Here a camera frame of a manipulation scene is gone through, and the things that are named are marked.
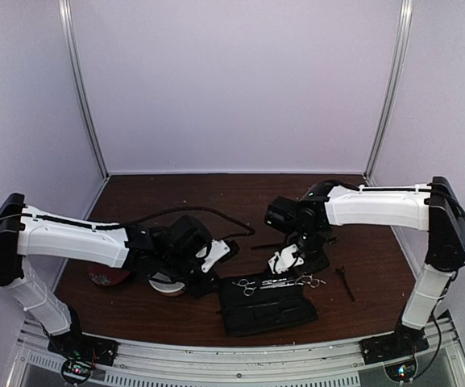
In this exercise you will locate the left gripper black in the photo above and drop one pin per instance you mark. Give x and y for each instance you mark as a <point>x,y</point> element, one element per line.
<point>201,289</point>

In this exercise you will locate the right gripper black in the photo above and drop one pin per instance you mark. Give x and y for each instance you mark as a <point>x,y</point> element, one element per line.
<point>322,262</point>

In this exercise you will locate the silver straight scissors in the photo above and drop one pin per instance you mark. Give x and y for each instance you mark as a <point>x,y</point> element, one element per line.
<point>302,280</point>

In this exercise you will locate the silver thinning scissors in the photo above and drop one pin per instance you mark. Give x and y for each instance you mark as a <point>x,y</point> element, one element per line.
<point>249,287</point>

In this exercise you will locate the black zip tool case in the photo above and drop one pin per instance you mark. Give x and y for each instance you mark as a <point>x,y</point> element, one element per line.
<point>266,310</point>

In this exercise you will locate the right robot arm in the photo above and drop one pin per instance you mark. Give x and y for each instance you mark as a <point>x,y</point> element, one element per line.
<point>430,207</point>

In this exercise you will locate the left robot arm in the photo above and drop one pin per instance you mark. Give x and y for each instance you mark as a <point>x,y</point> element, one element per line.
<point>184,252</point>

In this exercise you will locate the black hair clip right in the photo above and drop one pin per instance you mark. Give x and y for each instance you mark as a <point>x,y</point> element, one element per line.
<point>341,273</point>

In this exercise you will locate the black hair clip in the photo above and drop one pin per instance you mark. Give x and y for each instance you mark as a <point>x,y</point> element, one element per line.
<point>267,246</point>
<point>341,273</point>

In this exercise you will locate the black hair clip centre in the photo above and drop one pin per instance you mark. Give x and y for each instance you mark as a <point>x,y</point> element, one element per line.
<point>267,246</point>

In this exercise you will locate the white ceramic bowl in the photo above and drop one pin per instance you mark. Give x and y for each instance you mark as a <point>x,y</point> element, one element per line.
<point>164,285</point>

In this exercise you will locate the red floral plate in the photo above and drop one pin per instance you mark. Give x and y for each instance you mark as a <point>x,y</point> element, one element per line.
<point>105,276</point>

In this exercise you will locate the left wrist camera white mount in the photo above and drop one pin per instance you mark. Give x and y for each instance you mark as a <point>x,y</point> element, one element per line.
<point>219,250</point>

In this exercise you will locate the aluminium front rail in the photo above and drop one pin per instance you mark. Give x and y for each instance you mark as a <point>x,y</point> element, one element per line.
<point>334,363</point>

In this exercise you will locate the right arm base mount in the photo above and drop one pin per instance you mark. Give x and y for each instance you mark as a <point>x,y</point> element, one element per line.
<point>397,350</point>

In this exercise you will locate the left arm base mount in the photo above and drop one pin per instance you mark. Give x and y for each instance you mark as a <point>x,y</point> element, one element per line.
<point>82,353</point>

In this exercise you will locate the left aluminium frame post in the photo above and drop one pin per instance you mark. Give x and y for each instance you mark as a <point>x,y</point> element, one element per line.
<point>66,21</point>

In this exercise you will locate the aluminium frame post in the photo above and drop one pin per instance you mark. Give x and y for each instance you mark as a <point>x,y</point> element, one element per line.
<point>66,21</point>
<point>401,44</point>

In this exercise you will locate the right aluminium frame post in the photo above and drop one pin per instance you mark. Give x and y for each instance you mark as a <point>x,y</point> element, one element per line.
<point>401,44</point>

